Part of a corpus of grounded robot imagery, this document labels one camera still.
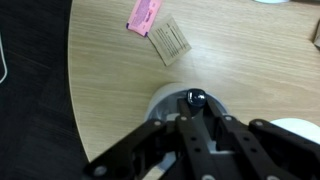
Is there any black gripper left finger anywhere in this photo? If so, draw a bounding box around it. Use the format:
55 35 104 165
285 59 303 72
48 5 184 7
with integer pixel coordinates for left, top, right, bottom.
83 97 222 180

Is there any brown sugar packet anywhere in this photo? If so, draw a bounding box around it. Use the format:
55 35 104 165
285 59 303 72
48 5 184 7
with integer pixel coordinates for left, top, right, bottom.
147 16 193 67

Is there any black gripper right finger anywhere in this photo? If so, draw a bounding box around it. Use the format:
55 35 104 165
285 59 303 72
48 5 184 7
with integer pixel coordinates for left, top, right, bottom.
202 99 320 180

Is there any pink sweetener packet with print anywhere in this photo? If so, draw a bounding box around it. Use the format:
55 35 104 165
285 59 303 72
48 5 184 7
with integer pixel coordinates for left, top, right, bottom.
125 0 163 38

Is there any small white plate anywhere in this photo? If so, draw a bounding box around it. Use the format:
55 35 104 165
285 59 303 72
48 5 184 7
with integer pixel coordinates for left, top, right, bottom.
270 117 320 145

